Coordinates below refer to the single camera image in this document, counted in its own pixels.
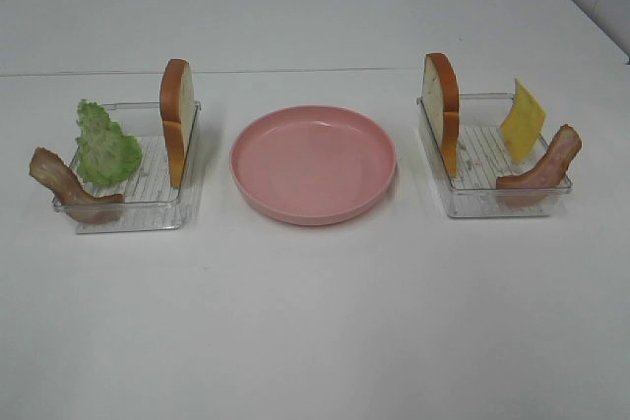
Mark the toast bread slice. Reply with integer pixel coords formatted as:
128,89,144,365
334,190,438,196
421,52,460,177
159,58,196,188

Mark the green lettuce leaf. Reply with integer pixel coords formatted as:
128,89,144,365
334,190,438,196
76,99,143,187

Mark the pink bacon strip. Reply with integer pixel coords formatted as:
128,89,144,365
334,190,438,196
495,124,582,208

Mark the dark bacon strip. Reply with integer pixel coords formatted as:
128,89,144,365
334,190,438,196
29,147,124,224

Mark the pink round plate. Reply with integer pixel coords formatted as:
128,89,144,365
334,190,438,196
230,105,397,226

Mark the left clear plastic tray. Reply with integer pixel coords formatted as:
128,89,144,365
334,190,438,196
52,101,204,234

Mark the clear plastic tray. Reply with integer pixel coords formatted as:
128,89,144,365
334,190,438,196
417,92,572,218
52,101,204,234

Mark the right clear plastic tray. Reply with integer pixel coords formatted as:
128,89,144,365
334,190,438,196
417,92,572,218

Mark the yellow cheese slice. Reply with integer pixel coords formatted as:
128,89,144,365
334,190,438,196
500,78,546,162

